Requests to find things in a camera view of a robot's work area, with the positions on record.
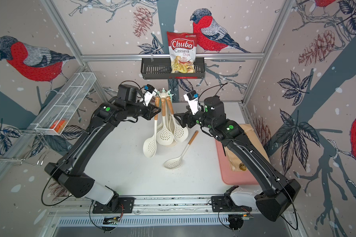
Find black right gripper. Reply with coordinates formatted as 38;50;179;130
173;105;216;131

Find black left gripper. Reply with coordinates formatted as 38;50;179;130
127;100;162;120

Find cream utensil rack stand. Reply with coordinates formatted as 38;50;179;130
157;87;176;125

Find cream skimmer round head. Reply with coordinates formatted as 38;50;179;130
156;98;174;146

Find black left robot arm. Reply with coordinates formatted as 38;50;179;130
44;84;161;212

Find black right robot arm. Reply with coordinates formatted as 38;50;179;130
175;91;301;222

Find gold spoon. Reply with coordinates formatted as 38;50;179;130
239;163;247;171

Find Chuba cassava chips bag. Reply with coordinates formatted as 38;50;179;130
167;32;197;74

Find pink tray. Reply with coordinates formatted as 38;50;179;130
215;141;259;186

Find red orange packet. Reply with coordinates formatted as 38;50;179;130
50;119;68;133

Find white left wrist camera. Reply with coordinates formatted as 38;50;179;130
143;84;157;106

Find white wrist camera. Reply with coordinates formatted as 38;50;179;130
184;90;199;115
143;84;157;106

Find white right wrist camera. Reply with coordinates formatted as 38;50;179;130
184;90;199;115

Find black wall basket shelf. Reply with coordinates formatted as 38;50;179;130
140;57;206;80

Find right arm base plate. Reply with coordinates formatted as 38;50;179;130
210;196;244;212

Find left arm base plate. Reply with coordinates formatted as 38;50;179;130
93;197;136;214

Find wire hook rack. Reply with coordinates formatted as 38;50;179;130
0;126;51;166

